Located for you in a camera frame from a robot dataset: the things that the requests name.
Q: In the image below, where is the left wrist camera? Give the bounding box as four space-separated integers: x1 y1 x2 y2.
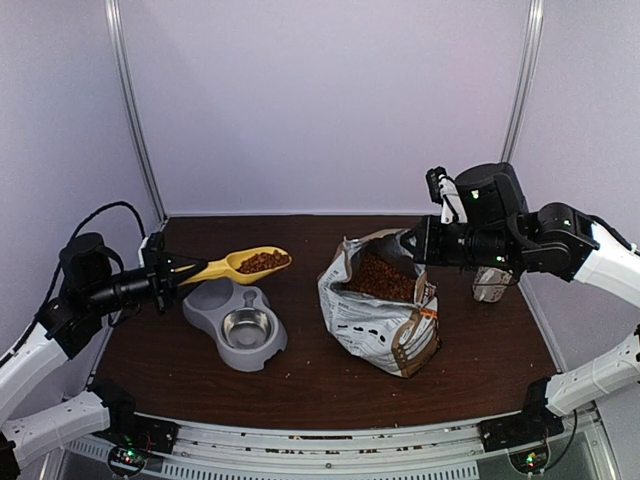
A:
138 231 165 269

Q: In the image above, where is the steel bowl in feeder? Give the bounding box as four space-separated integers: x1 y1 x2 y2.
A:
221 308 274 350

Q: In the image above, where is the patterned mug yellow inside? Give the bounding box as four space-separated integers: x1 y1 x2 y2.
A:
472 267 513 303

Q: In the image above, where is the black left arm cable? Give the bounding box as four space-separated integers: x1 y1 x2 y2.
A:
0 200 147 359

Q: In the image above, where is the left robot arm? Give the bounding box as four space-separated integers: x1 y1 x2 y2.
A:
1 232 207 479

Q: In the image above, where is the grey double pet feeder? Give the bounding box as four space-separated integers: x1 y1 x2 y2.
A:
182 278 288 372

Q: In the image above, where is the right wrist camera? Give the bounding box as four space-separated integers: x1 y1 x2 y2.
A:
426 167 468 225

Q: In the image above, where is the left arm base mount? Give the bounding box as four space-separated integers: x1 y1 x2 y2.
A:
102 414 179 454

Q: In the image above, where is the right aluminium frame post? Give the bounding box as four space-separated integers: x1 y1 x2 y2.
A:
500 0 544 163

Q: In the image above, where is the aluminium frame post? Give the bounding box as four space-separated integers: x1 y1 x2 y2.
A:
104 0 168 225
500 0 544 163

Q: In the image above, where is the yellow plastic scoop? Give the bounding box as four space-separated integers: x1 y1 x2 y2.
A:
180 246 292 286

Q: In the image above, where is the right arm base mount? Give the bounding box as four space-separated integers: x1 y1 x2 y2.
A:
478 410 564 453

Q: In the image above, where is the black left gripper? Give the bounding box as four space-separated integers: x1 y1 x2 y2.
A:
84 245 207 315

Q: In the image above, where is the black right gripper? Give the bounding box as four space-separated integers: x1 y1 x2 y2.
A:
401 214 522 271

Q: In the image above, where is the front aluminium rail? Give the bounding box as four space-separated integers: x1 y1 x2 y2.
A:
49 394 601 480

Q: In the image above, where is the dog food bag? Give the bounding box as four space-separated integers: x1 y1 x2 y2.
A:
317 229 441 378

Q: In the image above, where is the left aluminium frame post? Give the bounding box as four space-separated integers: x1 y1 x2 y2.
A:
104 0 168 225

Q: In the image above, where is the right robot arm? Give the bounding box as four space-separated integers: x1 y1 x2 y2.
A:
400 163 639 442

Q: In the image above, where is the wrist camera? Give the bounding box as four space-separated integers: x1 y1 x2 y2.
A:
426 167 468 225
138 231 165 269

